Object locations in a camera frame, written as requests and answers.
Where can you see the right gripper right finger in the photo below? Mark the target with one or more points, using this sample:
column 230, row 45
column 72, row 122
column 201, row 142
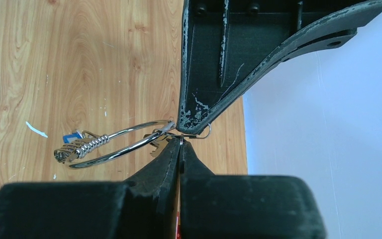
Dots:
column 189, row 163

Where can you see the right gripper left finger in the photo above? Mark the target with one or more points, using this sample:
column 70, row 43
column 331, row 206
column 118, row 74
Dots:
column 149, row 209

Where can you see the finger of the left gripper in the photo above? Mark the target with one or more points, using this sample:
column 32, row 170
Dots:
column 228, row 45

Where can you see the black head silver key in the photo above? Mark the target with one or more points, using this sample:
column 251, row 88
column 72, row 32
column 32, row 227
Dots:
column 161, row 142

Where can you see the blue key tag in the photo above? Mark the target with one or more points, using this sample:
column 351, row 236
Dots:
column 74, row 135

